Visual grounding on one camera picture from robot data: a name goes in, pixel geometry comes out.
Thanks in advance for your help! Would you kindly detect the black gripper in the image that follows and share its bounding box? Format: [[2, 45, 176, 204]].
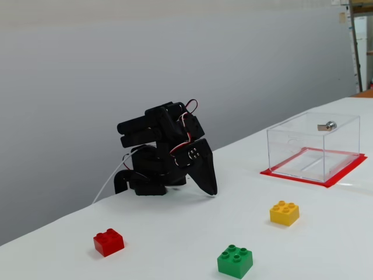
[[174, 113, 219, 196]]

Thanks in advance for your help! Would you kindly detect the red lego brick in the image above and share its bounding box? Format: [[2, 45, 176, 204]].
[[93, 228, 125, 258]]

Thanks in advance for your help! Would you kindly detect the yellow lego brick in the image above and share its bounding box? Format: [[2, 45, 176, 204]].
[[269, 200, 300, 228]]

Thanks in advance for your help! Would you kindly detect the transparent plastic box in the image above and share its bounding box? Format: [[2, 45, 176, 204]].
[[266, 111, 361, 184]]

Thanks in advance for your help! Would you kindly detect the green lego brick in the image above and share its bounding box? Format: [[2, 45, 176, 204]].
[[216, 244, 254, 280]]

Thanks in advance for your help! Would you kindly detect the silver metal box lock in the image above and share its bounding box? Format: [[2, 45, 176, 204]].
[[316, 120, 337, 132]]

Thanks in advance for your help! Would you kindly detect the black table clamp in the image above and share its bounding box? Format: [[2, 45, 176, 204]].
[[113, 169, 132, 195]]

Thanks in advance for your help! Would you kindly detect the white cabinet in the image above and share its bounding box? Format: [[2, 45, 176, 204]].
[[354, 16, 368, 91]]

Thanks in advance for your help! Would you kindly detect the red white servo wire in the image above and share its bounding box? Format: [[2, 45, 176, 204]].
[[170, 112, 195, 158], [185, 99, 199, 115]]

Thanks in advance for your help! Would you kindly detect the white cable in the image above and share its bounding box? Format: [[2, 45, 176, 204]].
[[92, 145, 146, 205]]

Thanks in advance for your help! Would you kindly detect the red tape frame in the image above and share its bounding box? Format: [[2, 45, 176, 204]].
[[259, 147, 368, 189]]

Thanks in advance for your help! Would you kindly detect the wooden shelf post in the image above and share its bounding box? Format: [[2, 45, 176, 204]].
[[348, 0, 364, 93]]

